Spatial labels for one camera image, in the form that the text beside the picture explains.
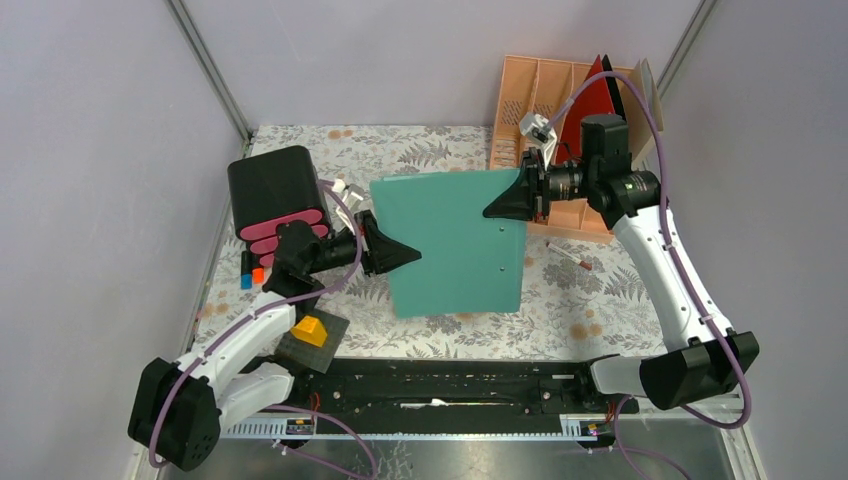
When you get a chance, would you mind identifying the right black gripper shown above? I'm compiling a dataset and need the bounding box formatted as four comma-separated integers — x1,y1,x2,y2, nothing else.
483,148,597,224

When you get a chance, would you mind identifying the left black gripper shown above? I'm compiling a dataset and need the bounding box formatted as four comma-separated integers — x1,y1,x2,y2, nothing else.
305,208,421,276

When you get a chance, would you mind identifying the teal folder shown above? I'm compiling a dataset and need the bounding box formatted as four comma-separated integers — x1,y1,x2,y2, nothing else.
369,170,527,319

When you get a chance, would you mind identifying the red capped white marker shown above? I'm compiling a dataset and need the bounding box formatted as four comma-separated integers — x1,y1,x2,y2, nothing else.
546,242,593,271

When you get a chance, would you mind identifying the red folder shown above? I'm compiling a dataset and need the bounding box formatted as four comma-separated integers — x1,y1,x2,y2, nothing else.
553,77,626,165

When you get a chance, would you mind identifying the black pink drawer box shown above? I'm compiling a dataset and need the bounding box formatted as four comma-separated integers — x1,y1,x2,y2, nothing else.
227,145,331,268

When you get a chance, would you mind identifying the beige folder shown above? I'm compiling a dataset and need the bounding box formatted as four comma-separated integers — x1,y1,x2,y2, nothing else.
620,58,664,169

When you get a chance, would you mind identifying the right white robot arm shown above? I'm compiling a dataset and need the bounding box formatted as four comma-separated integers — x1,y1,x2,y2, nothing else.
482,113,760,412

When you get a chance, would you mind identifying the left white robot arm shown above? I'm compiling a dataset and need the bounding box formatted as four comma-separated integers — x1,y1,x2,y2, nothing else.
128,210,422,471

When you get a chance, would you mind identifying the yellow toy block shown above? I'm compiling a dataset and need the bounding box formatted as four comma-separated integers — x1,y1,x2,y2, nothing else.
289,315,329,348

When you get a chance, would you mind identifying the peach plastic file organizer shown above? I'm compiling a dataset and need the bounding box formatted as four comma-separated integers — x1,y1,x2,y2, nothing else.
488,54,647,245

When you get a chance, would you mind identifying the floral table mat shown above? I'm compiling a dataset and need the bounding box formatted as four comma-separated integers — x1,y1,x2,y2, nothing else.
250,126,664,360

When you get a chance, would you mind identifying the orange highlighter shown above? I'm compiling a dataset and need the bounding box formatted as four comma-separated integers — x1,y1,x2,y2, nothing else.
251,263,265,286

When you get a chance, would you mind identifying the blue highlighter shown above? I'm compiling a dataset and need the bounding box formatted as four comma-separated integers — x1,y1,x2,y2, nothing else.
240,250,253,290

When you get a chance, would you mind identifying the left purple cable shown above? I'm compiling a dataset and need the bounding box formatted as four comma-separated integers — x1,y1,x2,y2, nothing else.
146,178,366,470

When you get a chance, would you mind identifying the purple cable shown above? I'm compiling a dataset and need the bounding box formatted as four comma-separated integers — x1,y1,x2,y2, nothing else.
546,70,753,432
146,178,366,470

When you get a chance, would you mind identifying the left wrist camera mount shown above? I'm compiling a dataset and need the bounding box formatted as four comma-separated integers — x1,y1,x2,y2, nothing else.
330,178,365,230

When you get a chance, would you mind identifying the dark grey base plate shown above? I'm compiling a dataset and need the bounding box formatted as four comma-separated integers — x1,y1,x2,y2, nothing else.
274,309,350,373

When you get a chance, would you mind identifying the black mounting rail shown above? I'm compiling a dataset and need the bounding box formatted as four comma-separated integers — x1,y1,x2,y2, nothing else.
283,358,639,441

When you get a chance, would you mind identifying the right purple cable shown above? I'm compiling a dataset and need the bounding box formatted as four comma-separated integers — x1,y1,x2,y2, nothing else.
546,70,753,432

